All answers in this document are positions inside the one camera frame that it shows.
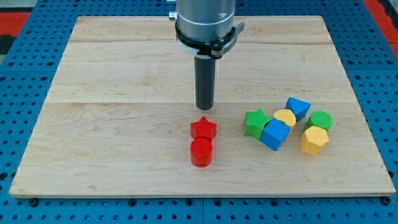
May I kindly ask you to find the blue cube block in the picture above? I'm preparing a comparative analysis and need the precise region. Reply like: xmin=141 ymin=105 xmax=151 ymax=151
xmin=260 ymin=119 xmax=291 ymax=151

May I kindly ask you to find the yellow hexagon block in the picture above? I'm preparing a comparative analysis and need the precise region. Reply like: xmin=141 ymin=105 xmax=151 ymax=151
xmin=300 ymin=126 xmax=329 ymax=156

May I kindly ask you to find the green star block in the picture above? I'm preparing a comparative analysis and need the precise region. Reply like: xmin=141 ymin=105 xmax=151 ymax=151
xmin=243 ymin=109 xmax=271 ymax=140

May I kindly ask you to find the yellow heart block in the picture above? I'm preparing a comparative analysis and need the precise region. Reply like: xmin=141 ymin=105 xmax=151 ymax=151
xmin=273 ymin=109 xmax=297 ymax=129

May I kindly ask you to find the blue triangle block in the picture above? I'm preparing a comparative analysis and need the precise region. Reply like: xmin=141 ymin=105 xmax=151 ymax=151
xmin=285 ymin=97 xmax=311 ymax=121

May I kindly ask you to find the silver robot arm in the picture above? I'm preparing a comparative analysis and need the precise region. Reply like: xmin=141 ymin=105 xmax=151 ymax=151
xmin=175 ymin=0 xmax=244 ymax=110

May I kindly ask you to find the red star block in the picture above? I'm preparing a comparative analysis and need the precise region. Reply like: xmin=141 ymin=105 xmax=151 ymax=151
xmin=190 ymin=116 xmax=217 ymax=141

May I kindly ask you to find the red cylinder block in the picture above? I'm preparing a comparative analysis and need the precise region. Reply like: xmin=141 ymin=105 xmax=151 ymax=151
xmin=190 ymin=138 xmax=213 ymax=167

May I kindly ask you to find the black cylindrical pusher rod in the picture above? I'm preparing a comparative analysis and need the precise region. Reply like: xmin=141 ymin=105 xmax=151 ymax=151
xmin=194 ymin=57 xmax=216 ymax=110

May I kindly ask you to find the wooden board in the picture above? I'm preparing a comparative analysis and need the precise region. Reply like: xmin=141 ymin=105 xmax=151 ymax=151
xmin=9 ymin=16 xmax=396 ymax=198

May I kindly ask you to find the green cylinder block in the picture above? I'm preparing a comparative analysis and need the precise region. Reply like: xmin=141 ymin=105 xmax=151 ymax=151
xmin=305 ymin=110 xmax=333 ymax=131

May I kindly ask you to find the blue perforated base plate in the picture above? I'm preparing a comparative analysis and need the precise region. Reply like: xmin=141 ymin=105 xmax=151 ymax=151
xmin=1 ymin=0 xmax=397 ymax=223

